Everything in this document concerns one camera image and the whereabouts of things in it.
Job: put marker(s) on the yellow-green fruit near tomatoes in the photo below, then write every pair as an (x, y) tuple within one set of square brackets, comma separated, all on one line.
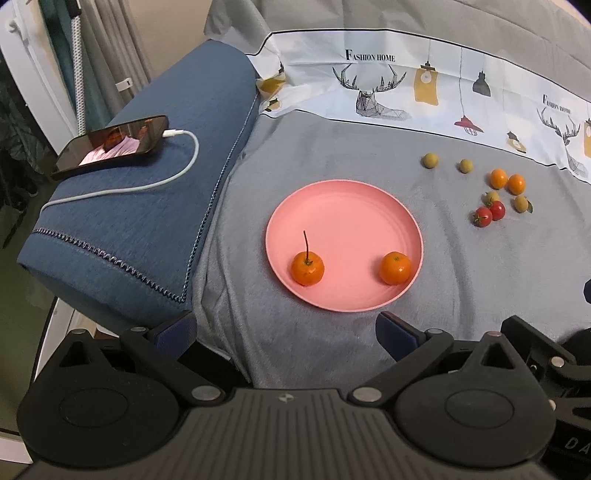
[(490, 197)]

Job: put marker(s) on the small orange left of pair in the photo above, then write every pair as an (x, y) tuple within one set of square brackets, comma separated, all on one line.
[(498, 179)]

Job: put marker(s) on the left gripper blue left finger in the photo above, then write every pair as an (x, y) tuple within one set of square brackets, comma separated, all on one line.
[(174, 337)]

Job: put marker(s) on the black smartphone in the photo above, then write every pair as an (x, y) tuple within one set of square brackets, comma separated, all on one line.
[(110, 147)]

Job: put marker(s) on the small orange of pair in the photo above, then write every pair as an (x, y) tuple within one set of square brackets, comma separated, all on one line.
[(516, 184), (498, 179)]

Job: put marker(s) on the small orange right of pair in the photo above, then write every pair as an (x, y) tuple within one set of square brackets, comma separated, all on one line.
[(516, 184)]

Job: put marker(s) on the pink round plate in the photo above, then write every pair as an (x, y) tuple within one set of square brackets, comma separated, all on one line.
[(352, 226)]

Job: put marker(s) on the yellow-green fruit with leaf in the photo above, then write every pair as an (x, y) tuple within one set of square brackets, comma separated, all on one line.
[(522, 204)]

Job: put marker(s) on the orange with long stem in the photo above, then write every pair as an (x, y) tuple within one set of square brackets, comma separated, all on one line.
[(307, 268)]

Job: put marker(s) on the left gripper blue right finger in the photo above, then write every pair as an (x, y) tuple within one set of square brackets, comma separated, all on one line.
[(396, 336)]

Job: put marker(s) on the red cherry tomato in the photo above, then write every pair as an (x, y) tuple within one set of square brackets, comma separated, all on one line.
[(482, 217), (498, 210)]

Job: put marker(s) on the yellow-green fruit far left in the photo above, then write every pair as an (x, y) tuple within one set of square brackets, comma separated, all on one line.
[(430, 160)]

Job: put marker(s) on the small orange on plate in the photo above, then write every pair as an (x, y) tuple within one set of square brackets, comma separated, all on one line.
[(395, 268)]

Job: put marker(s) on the blue sofa armrest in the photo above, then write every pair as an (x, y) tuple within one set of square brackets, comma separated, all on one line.
[(121, 245)]

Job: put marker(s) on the grey printed sofa cover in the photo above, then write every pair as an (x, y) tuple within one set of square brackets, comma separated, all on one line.
[(532, 265)]

